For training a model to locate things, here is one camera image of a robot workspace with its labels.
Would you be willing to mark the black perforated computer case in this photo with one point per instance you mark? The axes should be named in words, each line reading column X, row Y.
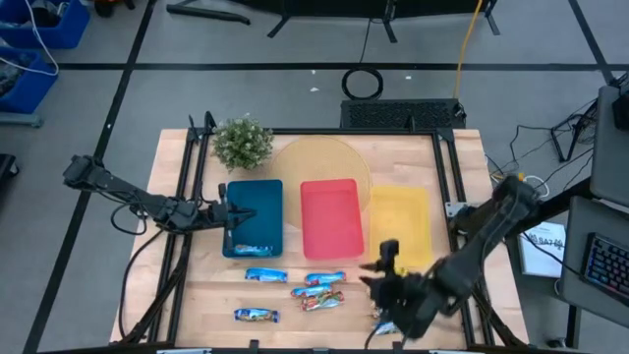
column 403, row 114

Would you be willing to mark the black aluminium table frame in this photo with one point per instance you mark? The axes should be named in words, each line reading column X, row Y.
column 344, row 132

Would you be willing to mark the white paper booklet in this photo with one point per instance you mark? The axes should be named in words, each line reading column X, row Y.
column 540, row 255

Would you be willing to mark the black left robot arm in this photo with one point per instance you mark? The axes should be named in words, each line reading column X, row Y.
column 123, row 189

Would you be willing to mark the black board with legs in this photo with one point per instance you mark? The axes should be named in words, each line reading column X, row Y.
column 344, row 7

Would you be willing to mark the yellow plastic tray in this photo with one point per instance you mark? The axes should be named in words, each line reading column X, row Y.
column 400, row 216

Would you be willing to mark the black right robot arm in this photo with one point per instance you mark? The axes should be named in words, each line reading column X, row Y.
column 491, row 226

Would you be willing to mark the black stand foot bar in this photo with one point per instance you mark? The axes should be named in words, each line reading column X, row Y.
column 206, row 13

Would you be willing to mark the backlit black keyboard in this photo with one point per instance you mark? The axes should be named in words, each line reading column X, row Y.
column 609, row 265

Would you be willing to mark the grey keyboard desk top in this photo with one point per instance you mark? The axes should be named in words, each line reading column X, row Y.
column 572, row 275

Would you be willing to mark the small green potted plant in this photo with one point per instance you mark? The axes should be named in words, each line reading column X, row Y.
column 243, row 142

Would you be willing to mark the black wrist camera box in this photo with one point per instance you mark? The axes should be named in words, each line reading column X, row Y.
column 389, row 253

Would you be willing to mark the blue red-ended granola bar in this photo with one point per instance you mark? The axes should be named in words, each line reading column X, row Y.
column 324, row 278
column 310, row 290

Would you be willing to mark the black device on desk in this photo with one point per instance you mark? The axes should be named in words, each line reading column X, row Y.
column 621, row 108

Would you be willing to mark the red plastic tray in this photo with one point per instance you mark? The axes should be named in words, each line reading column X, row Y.
column 331, row 221

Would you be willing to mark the blue plastic tray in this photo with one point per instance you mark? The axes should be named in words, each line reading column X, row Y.
column 265, row 196

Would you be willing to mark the blue plastic storage bin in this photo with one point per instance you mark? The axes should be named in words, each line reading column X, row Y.
column 64, row 34
column 34, row 83

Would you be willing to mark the grey bin platform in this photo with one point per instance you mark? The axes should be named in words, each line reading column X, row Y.
column 19, row 119

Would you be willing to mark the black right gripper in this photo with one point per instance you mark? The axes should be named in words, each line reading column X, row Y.
column 398, row 295

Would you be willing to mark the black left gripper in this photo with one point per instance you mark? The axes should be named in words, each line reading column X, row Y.
column 221, row 216

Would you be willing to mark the black tripod stand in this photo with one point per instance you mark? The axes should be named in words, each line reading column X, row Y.
column 565, row 142

